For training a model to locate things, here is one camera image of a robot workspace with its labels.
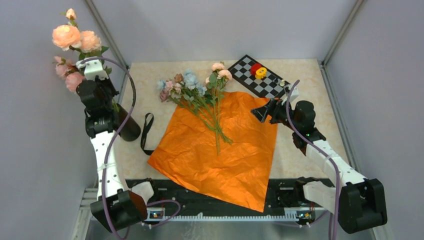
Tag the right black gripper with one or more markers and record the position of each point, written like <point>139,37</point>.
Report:
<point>272,108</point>

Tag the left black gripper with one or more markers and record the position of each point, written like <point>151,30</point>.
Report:
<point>108,82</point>

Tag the peach flower stem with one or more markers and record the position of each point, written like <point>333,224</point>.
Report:
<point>68,37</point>

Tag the orange paper flower bouquet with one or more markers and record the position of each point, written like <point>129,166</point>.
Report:
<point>201,99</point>

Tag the orange wrapping paper sheet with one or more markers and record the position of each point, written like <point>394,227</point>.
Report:
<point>187,153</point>

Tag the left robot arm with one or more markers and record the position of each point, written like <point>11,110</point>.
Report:
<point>117,205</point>

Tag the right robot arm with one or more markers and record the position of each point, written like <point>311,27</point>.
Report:
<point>357,202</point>

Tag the black cylindrical vase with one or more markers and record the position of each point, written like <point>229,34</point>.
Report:
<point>131,129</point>

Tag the black white chessboard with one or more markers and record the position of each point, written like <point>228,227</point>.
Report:
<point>268,87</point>

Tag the pink and white flower stems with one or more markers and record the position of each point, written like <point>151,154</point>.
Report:
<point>67,71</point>

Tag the red round toy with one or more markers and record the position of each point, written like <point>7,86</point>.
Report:
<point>254,68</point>

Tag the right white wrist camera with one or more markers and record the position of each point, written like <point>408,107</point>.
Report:
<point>290,93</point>

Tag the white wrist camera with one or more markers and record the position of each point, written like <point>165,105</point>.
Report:
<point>92,69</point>
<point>290,93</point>

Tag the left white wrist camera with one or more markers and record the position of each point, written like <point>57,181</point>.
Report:
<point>92,69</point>

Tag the yellow ring toy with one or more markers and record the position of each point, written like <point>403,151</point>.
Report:
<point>261,73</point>

